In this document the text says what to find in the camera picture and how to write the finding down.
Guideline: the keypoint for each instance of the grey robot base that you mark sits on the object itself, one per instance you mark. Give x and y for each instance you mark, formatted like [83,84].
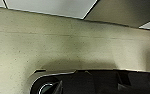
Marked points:
[41,81]

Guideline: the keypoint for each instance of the white double-door sink cabinet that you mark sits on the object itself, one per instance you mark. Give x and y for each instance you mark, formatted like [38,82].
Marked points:
[51,6]

